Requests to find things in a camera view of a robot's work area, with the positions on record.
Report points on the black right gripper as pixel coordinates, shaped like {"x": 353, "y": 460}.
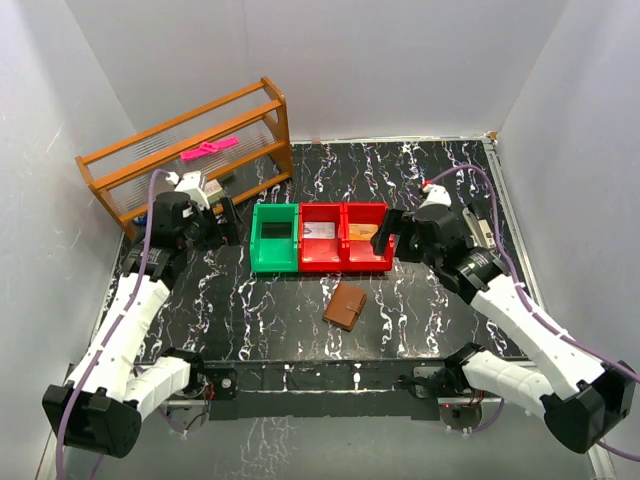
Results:
{"x": 380, "y": 240}

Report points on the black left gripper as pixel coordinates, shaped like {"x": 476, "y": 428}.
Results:
{"x": 230, "y": 234}

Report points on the brown leather card holder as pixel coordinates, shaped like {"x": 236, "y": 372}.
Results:
{"x": 345, "y": 306}

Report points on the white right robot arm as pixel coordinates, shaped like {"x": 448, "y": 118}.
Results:
{"x": 579, "y": 396}

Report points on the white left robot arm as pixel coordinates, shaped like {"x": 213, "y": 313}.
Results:
{"x": 102, "y": 404}

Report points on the orange card in bin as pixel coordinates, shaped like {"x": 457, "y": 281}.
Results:
{"x": 361, "y": 232}

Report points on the white card in bin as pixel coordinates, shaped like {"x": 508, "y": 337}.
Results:
{"x": 319, "y": 230}

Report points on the red plastic bin right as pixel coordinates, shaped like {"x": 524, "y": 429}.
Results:
{"x": 361, "y": 222}

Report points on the red plastic bin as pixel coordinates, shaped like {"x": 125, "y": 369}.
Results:
{"x": 361, "y": 222}
{"x": 317, "y": 256}

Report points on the white red small box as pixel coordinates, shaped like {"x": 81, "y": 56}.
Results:
{"x": 213, "y": 191}

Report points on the green plastic bin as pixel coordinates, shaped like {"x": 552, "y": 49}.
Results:
{"x": 274, "y": 238}

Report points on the red plastic bin middle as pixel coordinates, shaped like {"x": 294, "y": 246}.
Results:
{"x": 317, "y": 256}

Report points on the pink plastic clip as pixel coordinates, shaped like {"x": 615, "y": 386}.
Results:
{"x": 208, "y": 148}

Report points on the wooden shelf rack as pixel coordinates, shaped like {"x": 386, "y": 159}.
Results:
{"x": 119, "y": 175}

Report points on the blue stapler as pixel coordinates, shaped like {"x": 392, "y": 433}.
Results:
{"x": 140, "y": 220}

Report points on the grey metal stapler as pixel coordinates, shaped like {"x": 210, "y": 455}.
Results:
{"x": 479, "y": 228}

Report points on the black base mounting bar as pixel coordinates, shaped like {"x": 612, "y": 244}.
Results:
{"x": 418, "y": 389}

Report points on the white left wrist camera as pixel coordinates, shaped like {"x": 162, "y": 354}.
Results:
{"x": 191, "y": 183}

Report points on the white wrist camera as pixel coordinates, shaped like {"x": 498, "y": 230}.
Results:
{"x": 191, "y": 183}
{"x": 435, "y": 194}

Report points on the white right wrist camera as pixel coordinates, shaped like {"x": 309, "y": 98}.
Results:
{"x": 435, "y": 194}

